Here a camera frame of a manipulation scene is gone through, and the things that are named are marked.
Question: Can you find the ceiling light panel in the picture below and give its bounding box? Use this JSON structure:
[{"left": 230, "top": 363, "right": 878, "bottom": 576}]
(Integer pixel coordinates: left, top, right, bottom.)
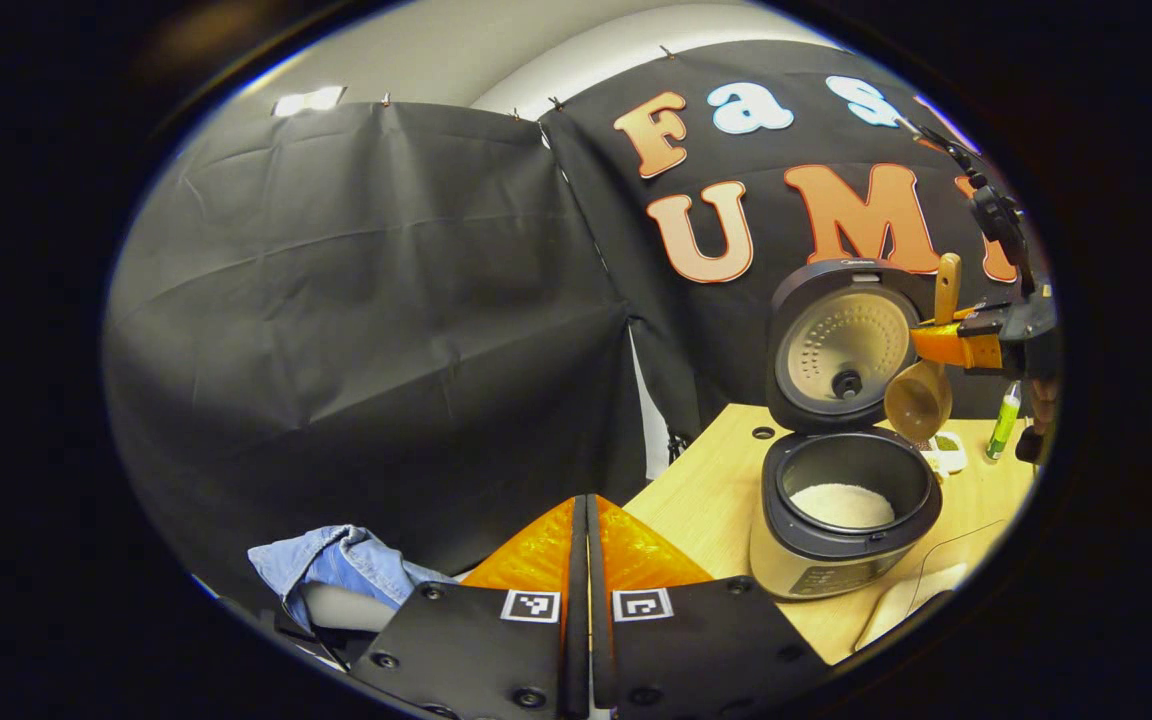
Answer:
[{"left": 272, "top": 85, "right": 348, "bottom": 118}]

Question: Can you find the blue denim garment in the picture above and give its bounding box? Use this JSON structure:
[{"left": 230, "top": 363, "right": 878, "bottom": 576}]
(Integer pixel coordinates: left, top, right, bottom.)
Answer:
[{"left": 247, "top": 524, "right": 459, "bottom": 633}]

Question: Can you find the clear plastic rice box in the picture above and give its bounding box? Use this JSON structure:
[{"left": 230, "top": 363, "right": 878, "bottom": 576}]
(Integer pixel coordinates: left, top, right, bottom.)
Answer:
[{"left": 851, "top": 518, "right": 1015, "bottom": 653}]

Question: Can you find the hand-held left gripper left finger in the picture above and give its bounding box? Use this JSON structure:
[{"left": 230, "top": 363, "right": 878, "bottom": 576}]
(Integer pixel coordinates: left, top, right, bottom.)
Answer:
[{"left": 351, "top": 496, "right": 592, "bottom": 717}]

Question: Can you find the white divided bean dish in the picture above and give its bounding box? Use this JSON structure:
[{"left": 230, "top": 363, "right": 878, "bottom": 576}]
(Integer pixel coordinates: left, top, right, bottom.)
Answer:
[{"left": 920, "top": 430, "right": 970, "bottom": 477}]

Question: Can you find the green label drink bottle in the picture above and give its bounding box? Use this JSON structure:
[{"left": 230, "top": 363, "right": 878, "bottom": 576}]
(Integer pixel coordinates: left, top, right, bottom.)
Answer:
[{"left": 984, "top": 381, "right": 1023, "bottom": 464}]

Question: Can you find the wooden spoon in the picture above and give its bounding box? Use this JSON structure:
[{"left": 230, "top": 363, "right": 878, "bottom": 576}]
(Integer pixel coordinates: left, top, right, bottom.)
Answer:
[{"left": 883, "top": 252, "right": 965, "bottom": 444}]

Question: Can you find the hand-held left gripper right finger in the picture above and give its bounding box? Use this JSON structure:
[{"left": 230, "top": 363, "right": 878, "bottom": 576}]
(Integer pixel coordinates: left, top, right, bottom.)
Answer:
[{"left": 589, "top": 496, "right": 830, "bottom": 717}]

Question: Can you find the dark grey rice cooker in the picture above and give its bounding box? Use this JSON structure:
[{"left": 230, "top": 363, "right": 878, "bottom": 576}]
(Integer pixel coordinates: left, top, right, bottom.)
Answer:
[{"left": 748, "top": 258, "right": 945, "bottom": 602}]

